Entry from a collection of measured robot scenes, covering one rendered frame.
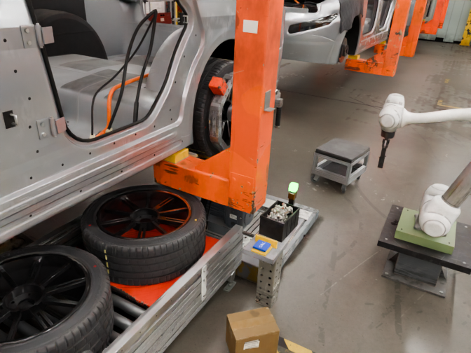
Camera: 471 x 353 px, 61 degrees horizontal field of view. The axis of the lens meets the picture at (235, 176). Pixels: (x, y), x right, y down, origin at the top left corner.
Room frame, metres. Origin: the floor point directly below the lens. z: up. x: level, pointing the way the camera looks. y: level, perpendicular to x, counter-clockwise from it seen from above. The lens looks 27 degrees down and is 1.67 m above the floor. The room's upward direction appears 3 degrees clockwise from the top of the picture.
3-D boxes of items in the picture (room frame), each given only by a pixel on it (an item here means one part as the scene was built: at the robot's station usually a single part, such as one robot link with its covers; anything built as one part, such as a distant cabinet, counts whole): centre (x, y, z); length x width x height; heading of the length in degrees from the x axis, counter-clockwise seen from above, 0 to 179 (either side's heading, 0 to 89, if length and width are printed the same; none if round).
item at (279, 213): (1.80, -0.25, 0.51); 0.20 x 0.14 x 0.13; 149
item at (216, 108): (2.56, 0.02, 0.85); 0.54 x 0.07 x 0.54; 152
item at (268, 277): (1.74, -0.21, 0.21); 0.10 x 0.10 x 0.42; 62
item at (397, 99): (2.18, -0.86, 1.04); 0.13 x 0.11 x 0.16; 154
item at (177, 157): (2.17, 0.38, 0.71); 0.14 x 0.14 x 0.05; 62
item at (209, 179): (2.09, 0.23, 0.69); 0.52 x 0.17 x 0.35; 62
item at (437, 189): (2.06, -1.20, 0.52); 0.18 x 0.16 x 0.22; 154
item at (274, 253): (1.77, -0.23, 0.44); 0.43 x 0.17 x 0.03; 152
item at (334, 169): (3.31, -0.95, 0.17); 0.43 x 0.36 x 0.34; 142
